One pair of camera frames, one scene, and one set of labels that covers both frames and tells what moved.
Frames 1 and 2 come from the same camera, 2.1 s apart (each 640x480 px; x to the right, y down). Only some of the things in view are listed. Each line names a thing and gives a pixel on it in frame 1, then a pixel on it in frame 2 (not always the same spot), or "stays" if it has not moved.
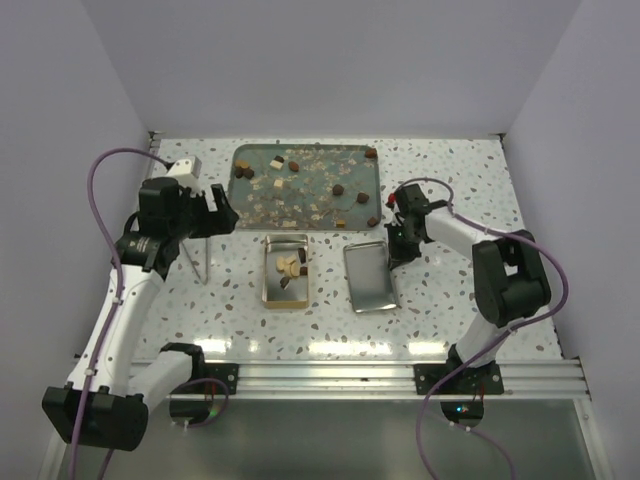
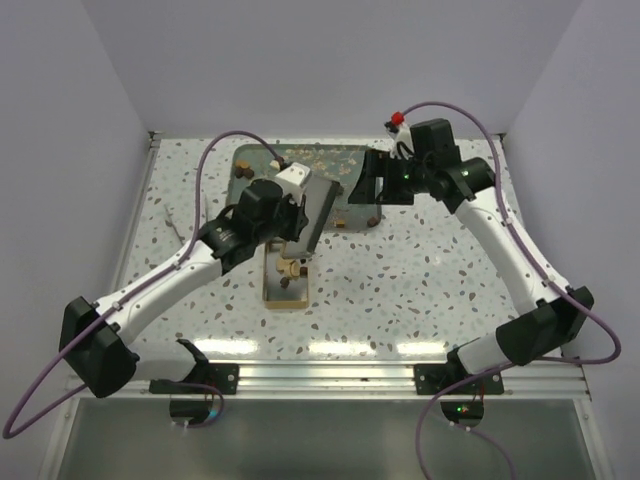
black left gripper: (217, 222) -> (299, 218)
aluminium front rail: (385, 380) stays
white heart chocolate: (295, 269) stays
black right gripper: (397, 255) -> (376, 165)
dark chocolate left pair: (247, 172) stays
